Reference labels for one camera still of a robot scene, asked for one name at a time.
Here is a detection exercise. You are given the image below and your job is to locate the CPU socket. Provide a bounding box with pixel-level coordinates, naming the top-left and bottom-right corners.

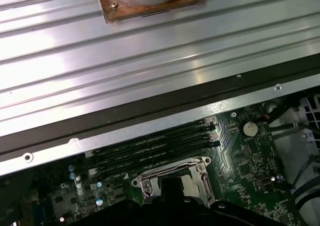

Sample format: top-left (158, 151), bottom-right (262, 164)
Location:
top-left (130, 155), bottom-right (219, 208)

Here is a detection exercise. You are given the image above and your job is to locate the metal drive cage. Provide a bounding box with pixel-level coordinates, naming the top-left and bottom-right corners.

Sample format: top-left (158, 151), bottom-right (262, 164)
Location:
top-left (297, 94), bottom-right (320, 162)

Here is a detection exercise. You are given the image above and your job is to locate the black PC case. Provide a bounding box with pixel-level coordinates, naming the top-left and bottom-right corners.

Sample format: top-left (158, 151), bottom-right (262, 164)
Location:
top-left (0, 68), bottom-right (320, 226)

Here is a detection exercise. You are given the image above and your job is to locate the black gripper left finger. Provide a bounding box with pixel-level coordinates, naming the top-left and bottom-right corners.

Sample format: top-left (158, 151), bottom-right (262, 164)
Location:
top-left (82, 176), bottom-right (174, 226)

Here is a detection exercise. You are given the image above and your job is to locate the green motherboard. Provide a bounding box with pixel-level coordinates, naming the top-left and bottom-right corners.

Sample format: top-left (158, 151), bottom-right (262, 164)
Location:
top-left (0, 105), bottom-right (301, 226)

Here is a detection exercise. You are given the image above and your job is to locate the brown square mounting plate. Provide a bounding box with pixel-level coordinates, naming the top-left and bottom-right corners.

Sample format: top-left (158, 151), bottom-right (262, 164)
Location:
top-left (95, 0), bottom-right (209, 26)

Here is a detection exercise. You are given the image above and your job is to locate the silver CPU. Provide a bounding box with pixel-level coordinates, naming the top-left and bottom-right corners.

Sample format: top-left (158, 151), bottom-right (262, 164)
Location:
top-left (149, 169), bottom-right (202, 204)

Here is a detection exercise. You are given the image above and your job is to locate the metal socket cover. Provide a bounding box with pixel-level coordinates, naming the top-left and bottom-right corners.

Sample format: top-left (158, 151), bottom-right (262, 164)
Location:
top-left (139, 157), bottom-right (216, 207)

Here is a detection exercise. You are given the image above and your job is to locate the silver coin battery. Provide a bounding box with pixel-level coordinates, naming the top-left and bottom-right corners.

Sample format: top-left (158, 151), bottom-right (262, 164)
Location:
top-left (242, 122), bottom-right (258, 137)

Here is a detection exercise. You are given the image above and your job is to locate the black RAM slot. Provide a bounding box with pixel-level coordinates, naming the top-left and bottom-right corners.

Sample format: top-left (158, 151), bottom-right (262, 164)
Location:
top-left (94, 133), bottom-right (219, 175)
top-left (84, 117), bottom-right (216, 160)
top-left (92, 125), bottom-right (217, 167)
top-left (96, 140), bottom-right (221, 183)

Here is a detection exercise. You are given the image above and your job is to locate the wire locking lever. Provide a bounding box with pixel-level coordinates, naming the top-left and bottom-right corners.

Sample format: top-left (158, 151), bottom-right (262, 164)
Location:
top-left (134, 156), bottom-right (212, 184)

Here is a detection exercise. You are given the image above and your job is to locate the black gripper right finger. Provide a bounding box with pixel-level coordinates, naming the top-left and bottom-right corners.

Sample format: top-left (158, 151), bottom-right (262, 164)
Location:
top-left (172, 176), bottom-right (281, 226)

